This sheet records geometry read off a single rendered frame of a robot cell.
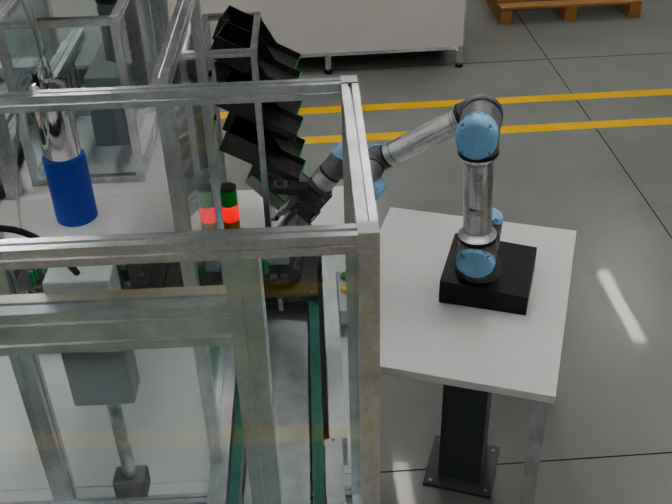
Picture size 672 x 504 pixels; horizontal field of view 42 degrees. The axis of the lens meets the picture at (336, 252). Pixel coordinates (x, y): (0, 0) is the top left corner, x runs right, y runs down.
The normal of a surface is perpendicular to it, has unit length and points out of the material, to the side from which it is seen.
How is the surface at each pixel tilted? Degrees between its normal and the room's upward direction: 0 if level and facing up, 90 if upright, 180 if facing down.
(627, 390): 0
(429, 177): 0
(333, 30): 90
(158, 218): 0
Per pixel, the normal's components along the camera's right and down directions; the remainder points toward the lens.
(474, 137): -0.26, 0.46
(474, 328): -0.03, -0.83
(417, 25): 0.07, 0.56
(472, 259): -0.25, 0.68
